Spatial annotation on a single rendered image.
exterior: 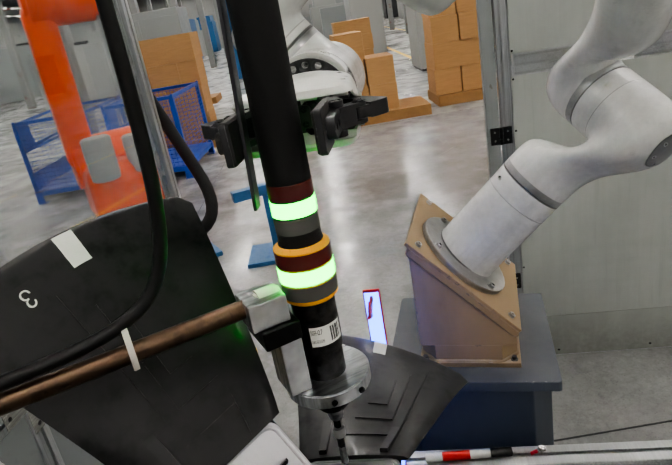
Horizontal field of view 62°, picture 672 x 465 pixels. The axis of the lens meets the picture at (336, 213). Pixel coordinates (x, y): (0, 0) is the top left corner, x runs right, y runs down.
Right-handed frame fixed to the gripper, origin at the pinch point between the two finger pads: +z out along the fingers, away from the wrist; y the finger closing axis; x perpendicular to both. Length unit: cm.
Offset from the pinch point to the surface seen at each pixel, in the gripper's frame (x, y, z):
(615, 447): -65, -34, -37
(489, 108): -36, -36, -178
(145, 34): 22, 447, -965
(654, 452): -65, -40, -35
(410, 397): -33.6, -5.4, -13.2
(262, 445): -23.0, 5.0, 4.6
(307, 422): -32.0, 5.2, -8.3
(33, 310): -9.9, 20.6, 3.6
